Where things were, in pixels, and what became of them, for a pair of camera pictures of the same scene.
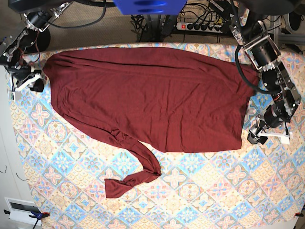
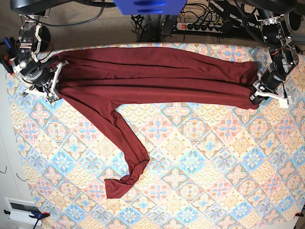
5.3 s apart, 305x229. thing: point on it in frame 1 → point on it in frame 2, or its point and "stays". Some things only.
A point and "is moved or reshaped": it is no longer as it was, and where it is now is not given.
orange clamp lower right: [298, 214] stays
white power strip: [202, 26] stays
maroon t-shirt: [167, 99] is moved or reshaped
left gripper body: [20, 76] → [48, 90]
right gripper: [259, 127] → [259, 88]
